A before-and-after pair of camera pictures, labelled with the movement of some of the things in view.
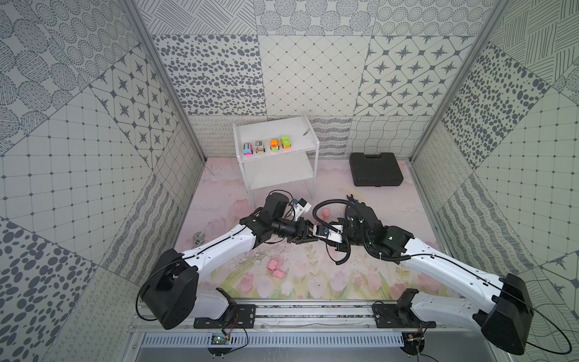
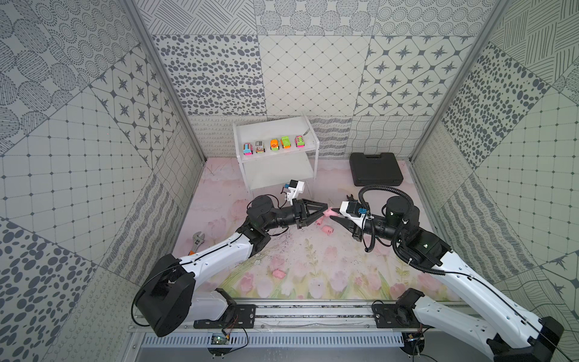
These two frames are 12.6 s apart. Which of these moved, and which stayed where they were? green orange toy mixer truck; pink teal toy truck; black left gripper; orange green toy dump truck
Moved: black left gripper
Stayed: green orange toy mixer truck; pink teal toy truck; orange green toy dump truck
